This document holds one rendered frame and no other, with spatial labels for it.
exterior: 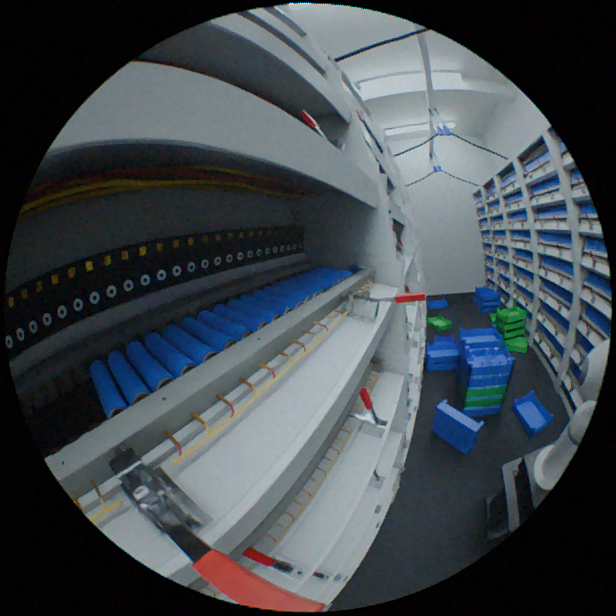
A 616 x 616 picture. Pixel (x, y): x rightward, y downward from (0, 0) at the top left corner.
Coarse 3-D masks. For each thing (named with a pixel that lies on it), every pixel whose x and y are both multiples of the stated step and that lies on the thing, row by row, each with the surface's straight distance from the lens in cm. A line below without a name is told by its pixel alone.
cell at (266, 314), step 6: (234, 300) 25; (228, 306) 25; (234, 306) 24; (240, 306) 23; (246, 306) 23; (252, 306) 23; (258, 306) 23; (246, 312) 23; (252, 312) 22; (258, 312) 22; (264, 312) 22; (270, 312) 21; (276, 312) 21; (264, 318) 21; (270, 318) 21
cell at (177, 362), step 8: (152, 336) 20; (160, 336) 20; (152, 344) 19; (160, 344) 18; (168, 344) 18; (152, 352) 19; (160, 352) 18; (168, 352) 17; (176, 352) 17; (160, 360) 18; (168, 360) 17; (176, 360) 16; (184, 360) 16; (168, 368) 17; (176, 368) 16; (184, 368) 15; (176, 376) 16
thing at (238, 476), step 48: (192, 288) 27; (384, 288) 41; (48, 336) 24; (336, 336) 22; (288, 384) 16; (336, 384) 16; (240, 432) 13; (288, 432) 13; (192, 480) 12; (240, 480) 12; (288, 480) 14; (144, 528) 13; (240, 528) 13; (192, 576) 15
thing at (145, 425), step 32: (352, 288) 32; (288, 320) 19; (320, 320) 23; (224, 352) 15; (256, 352) 15; (192, 384) 13; (224, 384) 14; (128, 416) 13; (160, 416) 12; (192, 416) 13; (64, 448) 14; (96, 448) 12; (128, 448) 12; (192, 448) 12; (64, 480) 14; (96, 480) 14
